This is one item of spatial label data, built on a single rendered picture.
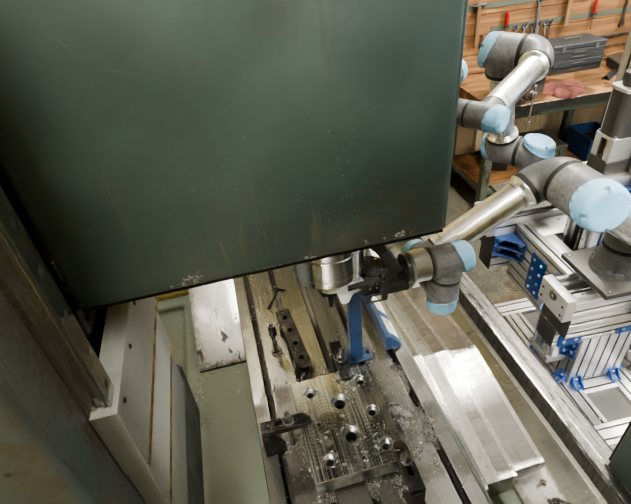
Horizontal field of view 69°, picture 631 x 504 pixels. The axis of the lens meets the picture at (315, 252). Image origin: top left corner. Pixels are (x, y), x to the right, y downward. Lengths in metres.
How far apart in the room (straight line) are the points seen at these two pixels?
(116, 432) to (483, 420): 1.10
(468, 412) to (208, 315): 1.07
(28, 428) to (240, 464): 1.04
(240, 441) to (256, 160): 1.19
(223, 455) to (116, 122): 1.25
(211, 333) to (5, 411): 1.34
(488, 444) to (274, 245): 1.02
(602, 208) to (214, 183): 0.84
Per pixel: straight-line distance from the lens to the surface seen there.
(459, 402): 1.62
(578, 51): 4.08
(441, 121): 0.77
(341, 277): 0.92
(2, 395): 0.67
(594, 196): 1.18
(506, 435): 1.63
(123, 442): 0.93
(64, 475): 0.80
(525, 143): 1.95
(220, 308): 1.99
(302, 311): 1.65
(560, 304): 1.68
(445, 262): 1.07
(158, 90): 0.66
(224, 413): 1.79
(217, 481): 1.66
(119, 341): 0.98
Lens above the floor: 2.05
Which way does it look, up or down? 37 degrees down
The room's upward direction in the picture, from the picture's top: 6 degrees counter-clockwise
